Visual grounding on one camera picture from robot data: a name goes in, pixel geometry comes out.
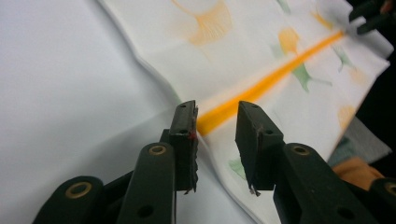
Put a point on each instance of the orange cloth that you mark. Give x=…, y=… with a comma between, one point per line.
x=358, y=174

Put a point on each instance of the white ginkgo leaf print cloth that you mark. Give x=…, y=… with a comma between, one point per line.
x=249, y=56

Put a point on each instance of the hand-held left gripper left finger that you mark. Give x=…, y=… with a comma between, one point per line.
x=183, y=155

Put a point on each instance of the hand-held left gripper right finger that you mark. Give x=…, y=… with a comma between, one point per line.
x=261, y=155

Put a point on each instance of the grey-green cloth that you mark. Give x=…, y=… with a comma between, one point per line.
x=358, y=143

